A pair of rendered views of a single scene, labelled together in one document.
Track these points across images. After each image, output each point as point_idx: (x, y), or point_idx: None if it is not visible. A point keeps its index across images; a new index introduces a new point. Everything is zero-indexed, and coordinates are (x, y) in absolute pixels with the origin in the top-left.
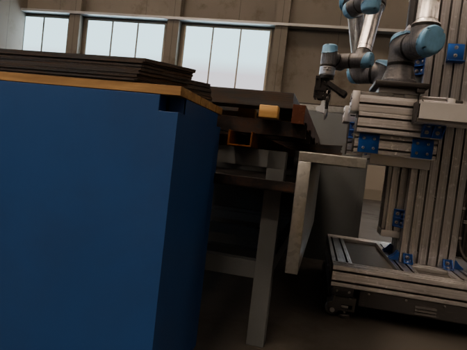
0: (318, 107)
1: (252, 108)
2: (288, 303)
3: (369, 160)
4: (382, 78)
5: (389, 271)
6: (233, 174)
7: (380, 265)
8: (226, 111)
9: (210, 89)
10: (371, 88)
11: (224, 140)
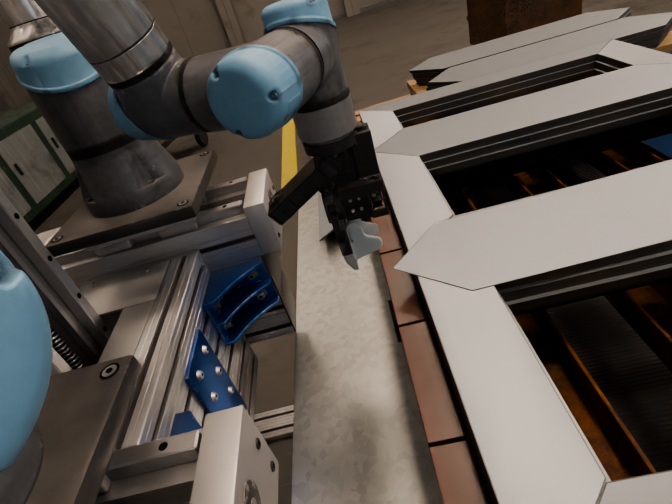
0: (368, 227)
1: (417, 123)
2: None
3: (255, 359)
4: (176, 161)
5: (278, 421)
6: (574, 310)
7: (283, 486)
8: None
9: (428, 87)
10: (206, 186)
11: (516, 188)
